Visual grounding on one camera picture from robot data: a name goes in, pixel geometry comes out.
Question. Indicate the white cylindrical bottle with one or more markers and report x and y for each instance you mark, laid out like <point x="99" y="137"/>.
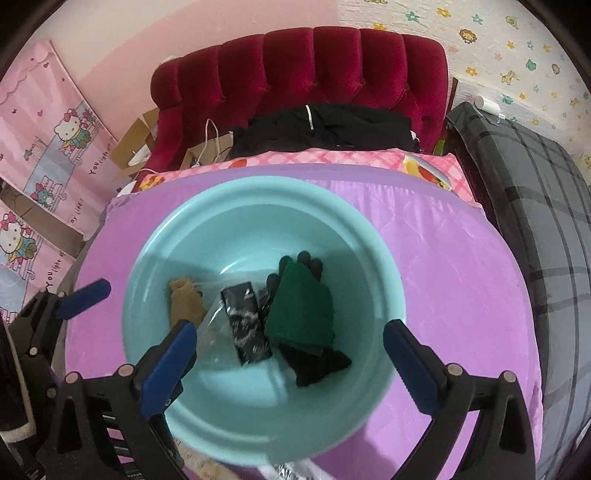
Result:
<point x="488" y="106"/>

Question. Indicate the grey plaid bed cover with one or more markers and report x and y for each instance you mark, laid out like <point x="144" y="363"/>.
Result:
<point x="536" y="197"/>

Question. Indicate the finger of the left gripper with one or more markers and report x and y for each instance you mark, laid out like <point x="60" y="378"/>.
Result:
<point x="83" y="299"/>

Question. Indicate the purple quilted table cover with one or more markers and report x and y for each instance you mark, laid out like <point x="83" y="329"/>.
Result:
<point x="465" y="294"/>

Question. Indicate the black clothing on sofa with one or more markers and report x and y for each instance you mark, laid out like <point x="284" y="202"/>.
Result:
<point x="333" y="127"/>

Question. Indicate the small black packet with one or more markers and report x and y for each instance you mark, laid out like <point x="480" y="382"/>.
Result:
<point x="241" y="307"/>

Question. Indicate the black knit glove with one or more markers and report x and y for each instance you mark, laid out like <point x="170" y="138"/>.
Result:
<point x="309" y="369"/>

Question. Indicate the pink hello kitty curtain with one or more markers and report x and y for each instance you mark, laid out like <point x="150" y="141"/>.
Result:
<point x="54" y="153"/>

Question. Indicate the pink checkered blanket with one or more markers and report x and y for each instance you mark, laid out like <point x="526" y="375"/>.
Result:
<point x="443" y="171"/>

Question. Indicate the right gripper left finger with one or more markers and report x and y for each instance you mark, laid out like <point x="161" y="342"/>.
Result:
<point x="114" y="427"/>

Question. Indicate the brown cardboard box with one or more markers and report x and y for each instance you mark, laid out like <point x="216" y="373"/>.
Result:
<point x="134" y="148"/>

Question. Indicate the light blue plastic basin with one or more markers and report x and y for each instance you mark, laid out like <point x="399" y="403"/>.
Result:
<point x="257" y="415"/>

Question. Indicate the clear zip bag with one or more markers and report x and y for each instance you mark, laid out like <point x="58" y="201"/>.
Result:
<point x="215" y="348"/>

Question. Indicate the beige stocking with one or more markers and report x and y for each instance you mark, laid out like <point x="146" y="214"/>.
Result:
<point x="186" y="302"/>

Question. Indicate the red tufted velvet sofa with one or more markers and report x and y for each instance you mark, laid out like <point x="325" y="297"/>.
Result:
<point x="257" y="75"/>

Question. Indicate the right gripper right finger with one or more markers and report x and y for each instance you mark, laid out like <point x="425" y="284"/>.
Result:
<point x="501" y="444"/>

